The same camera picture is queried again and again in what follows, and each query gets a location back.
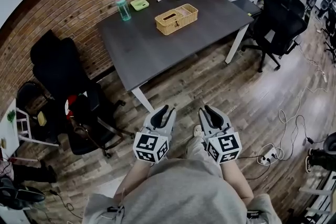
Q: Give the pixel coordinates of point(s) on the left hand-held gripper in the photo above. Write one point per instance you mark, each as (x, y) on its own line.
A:
(149, 145)

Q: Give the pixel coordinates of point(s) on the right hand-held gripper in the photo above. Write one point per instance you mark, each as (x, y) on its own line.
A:
(225, 145)

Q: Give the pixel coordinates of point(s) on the wicker basket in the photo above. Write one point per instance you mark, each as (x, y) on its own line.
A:
(168, 25)

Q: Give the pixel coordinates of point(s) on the person's left forearm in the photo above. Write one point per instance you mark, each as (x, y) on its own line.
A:
(134, 178)

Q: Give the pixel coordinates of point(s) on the person's right forearm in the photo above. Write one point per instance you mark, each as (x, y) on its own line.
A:
(236, 181)

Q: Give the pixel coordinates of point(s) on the person's leg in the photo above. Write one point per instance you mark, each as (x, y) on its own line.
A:
(195, 147)

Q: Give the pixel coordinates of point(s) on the white table leg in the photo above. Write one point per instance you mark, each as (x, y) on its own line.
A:
(236, 44)
(143, 99)

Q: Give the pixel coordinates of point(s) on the person's grey shirt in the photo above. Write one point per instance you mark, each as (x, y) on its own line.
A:
(178, 191)

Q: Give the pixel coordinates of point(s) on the red garment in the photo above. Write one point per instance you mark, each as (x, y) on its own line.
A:
(70, 105)

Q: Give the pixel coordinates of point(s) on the clear plastic packet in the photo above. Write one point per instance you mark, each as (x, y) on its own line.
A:
(183, 11)

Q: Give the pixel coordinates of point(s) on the black mesh office chair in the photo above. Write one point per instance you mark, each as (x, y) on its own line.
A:
(278, 26)

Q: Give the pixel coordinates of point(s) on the teal water bottle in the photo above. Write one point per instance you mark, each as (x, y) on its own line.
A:
(125, 9)

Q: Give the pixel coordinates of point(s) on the black high-back office chair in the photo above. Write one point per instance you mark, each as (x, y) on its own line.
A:
(57, 65)

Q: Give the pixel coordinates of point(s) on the green portable fan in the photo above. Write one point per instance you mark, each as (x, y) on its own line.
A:
(139, 4)

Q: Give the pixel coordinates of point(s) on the slim white power strip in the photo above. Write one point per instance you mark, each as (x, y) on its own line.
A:
(324, 76)

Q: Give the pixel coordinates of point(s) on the yellow pouch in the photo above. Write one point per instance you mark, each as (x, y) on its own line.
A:
(42, 118)

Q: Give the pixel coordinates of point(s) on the black cabinet with yellow sticker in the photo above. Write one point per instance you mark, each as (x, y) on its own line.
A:
(244, 5)

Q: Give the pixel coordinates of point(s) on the black boots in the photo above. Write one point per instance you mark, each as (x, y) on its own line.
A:
(39, 171)

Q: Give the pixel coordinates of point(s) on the black folding chair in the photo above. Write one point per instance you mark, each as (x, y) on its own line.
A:
(29, 91)

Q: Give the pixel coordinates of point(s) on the small green plant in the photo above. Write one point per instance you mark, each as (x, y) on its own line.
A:
(11, 116)

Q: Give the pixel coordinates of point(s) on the white side table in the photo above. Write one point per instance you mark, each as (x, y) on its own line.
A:
(9, 136)

